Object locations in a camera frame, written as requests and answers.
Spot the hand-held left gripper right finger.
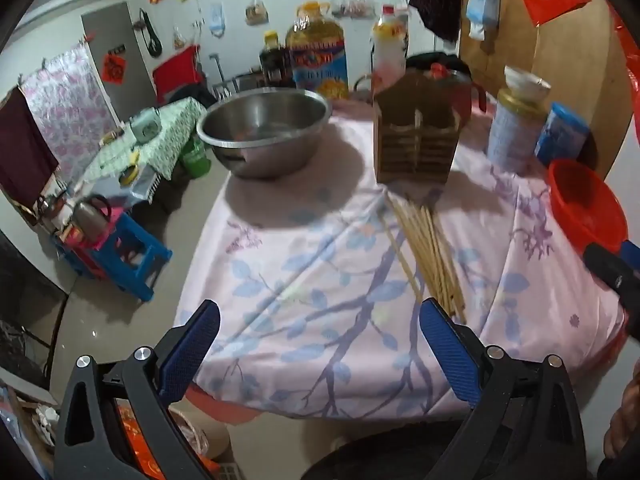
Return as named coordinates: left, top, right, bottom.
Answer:
left=419, top=298, right=588, bottom=480

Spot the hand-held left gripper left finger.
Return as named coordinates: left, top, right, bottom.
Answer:
left=52, top=299, right=223, bottom=480

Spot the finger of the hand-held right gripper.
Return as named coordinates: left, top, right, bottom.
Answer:
left=582, top=241, right=640, bottom=311

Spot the bundle of wooden chopsticks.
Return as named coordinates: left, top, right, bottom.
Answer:
left=382, top=192, right=468, bottom=323

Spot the brown wooden chopstick holder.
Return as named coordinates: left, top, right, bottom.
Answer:
left=372, top=67, right=463, bottom=186

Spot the person's right hand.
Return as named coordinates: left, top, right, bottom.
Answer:
left=603, top=375, right=640, bottom=461

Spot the red plastic basin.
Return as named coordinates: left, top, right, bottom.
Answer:
left=546, top=159, right=628, bottom=256

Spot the blue plastic stool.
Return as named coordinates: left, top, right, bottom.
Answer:
left=92, top=212, right=173, bottom=303

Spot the pink floral tablecloth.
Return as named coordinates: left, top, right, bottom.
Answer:
left=172, top=97, right=628, bottom=418

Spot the blue-lidded plastic jar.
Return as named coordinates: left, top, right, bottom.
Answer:
left=534, top=102, right=591, bottom=168

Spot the gold-lidded milk powder can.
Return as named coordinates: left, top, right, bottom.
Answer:
left=487, top=87, right=548, bottom=173

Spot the metal kettle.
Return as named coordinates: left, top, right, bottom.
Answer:
left=72, top=194, right=113, bottom=233

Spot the red plastic bag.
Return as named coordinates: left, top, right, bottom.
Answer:
left=607, top=2, right=640, bottom=141

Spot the side table with green cloth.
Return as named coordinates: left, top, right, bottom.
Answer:
left=75, top=97, right=208, bottom=196

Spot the white ceramic bowl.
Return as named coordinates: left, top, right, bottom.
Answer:
left=504, top=66, right=551, bottom=103

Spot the stainless steel bowl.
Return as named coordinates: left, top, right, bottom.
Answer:
left=196, top=88, right=333, bottom=179

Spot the plywood wardrobe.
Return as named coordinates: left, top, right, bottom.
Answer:
left=457, top=0, right=633, bottom=181

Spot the red cooking pot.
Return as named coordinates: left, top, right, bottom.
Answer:
left=425, top=62, right=486, bottom=128

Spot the mint green cooker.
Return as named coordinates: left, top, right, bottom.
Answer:
left=129, top=109, right=161, bottom=143

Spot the maroon cloth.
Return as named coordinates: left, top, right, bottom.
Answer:
left=0, top=87, right=60, bottom=206

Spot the pink floral curtain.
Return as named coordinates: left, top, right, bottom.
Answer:
left=20, top=42, right=121, bottom=171

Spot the red cloth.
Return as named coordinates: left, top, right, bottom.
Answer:
left=152, top=45, right=203, bottom=103

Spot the small red door poster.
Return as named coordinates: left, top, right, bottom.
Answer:
left=101, top=55, right=126, bottom=86

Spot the blue and white plastic bag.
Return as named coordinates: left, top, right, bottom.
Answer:
left=465, top=0, right=501, bottom=42

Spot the dark soy sauce bottle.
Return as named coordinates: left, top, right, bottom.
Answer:
left=258, top=31, right=296, bottom=88

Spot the dark dotted garment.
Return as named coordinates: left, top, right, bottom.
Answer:
left=409, top=0, right=463, bottom=43

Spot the black hanging bag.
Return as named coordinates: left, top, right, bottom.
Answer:
left=132, top=8, right=163, bottom=58

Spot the large cooking oil bottle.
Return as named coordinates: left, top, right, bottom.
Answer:
left=285, top=1, right=350, bottom=101

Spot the grey door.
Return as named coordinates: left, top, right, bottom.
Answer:
left=81, top=1, right=158, bottom=111

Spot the small blue white bag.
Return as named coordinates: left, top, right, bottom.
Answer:
left=207, top=2, right=226, bottom=37

